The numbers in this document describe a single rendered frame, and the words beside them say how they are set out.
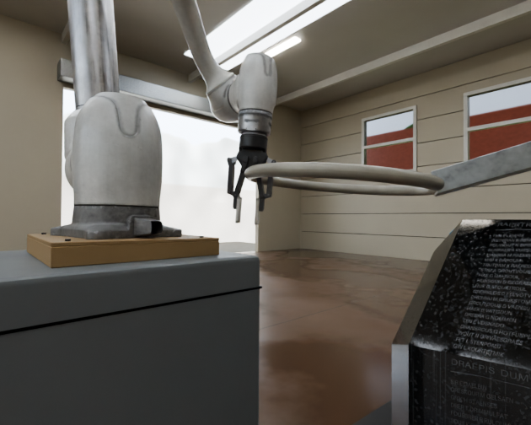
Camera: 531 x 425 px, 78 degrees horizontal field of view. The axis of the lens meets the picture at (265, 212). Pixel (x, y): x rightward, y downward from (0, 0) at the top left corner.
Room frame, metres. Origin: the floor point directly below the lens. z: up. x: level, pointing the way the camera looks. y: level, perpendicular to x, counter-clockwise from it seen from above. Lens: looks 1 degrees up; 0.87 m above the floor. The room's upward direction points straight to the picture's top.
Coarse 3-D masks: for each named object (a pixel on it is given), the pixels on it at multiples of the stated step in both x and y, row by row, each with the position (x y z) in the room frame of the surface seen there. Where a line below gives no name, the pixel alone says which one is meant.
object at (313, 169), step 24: (264, 168) 0.70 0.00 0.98; (288, 168) 0.65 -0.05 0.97; (312, 168) 0.63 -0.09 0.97; (336, 168) 0.61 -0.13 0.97; (360, 168) 0.61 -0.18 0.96; (384, 168) 0.61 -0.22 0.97; (336, 192) 1.08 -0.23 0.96; (360, 192) 1.04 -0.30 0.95; (384, 192) 0.99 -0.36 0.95; (408, 192) 0.91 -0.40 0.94; (432, 192) 0.79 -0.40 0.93
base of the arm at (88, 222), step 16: (80, 208) 0.58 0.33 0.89; (96, 208) 0.57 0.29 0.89; (112, 208) 0.57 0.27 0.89; (128, 208) 0.59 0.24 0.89; (144, 208) 0.61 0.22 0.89; (80, 224) 0.57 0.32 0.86; (96, 224) 0.56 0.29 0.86; (112, 224) 0.57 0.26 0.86; (128, 224) 0.58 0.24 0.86; (144, 224) 0.57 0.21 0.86; (160, 224) 0.58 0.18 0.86
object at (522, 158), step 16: (528, 144) 0.64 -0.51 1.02; (480, 160) 0.67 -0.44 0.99; (496, 160) 0.66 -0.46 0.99; (512, 160) 0.65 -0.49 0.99; (528, 160) 0.64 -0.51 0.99; (448, 176) 0.70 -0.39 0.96; (464, 176) 0.68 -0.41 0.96; (480, 176) 0.67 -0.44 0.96; (496, 176) 0.66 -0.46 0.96; (448, 192) 0.79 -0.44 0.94
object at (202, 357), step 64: (0, 256) 0.58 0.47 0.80; (256, 256) 0.63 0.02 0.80; (0, 320) 0.37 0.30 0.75; (64, 320) 0.41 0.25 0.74; (128, 320) 0.47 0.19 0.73; (192, 320) 0.53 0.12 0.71; (256, 320) 0.62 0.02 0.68; (0, 384) 0.37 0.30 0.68; (64, 384) 0.42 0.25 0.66; (128, 384) 0.47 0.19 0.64; (192, 384) 0.53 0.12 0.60; (256, 384) 0.62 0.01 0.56
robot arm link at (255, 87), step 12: (252, 60) 0.83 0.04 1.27; (264, 60) 0.83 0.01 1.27; (240, 72) 0.85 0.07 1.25; (252, 72) 0.82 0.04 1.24; (264, 72) 0.82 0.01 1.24; (276, 72) 0.86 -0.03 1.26; (240, 84) 0.84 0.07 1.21; (252, 84) 0.82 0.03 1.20; (264, 84) 0.82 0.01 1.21; (276, 84) 0.86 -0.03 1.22; (228, 96) 0.91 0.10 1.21; (240, 96) 0.84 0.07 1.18; (252, 96) 0.82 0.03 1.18; (264, 96) 0.83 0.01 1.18; (240, 108) 0.85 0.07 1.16; (252, 108) 0.83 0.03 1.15; (264, 108) 0.84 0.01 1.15
